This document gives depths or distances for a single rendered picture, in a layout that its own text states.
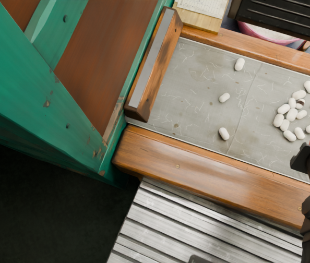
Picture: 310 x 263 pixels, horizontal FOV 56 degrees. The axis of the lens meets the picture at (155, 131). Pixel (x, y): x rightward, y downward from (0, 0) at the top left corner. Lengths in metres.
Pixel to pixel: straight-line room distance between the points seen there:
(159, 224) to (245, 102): 0.41
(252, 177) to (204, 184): 0.12
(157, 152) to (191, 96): 0.19
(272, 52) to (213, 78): 0.18
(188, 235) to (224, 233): 0.10
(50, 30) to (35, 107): 0.08
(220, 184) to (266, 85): 0.32
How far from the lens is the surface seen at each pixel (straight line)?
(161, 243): 0.83
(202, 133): 0.79
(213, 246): 0.85
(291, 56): 0.92
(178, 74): 0.85
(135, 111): 0.68
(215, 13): 0.92
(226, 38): 0.90
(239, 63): 0.87
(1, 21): 0.25
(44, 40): 0.31
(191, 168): 0.75
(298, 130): 0.85
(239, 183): 0.76
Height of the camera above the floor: 1.50
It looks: 75 degrees down
